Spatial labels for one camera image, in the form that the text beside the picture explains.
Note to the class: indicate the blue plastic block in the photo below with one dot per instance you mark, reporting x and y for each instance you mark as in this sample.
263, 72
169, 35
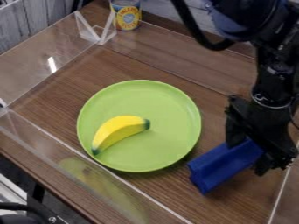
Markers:
219, 164

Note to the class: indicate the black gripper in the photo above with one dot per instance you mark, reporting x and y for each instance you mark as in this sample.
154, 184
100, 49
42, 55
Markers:
264, 125

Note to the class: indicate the clear acrylic enclosure wall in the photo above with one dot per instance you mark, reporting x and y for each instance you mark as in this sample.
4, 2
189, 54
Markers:
49, 75

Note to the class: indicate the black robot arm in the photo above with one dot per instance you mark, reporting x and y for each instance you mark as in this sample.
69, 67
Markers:
265, 23

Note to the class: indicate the yellow toy banana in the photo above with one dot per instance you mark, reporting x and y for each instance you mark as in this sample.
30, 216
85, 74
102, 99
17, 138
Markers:
114, 129

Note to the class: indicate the yellow labelled tin can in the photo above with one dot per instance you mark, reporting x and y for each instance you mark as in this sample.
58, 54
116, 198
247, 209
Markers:
128, 14

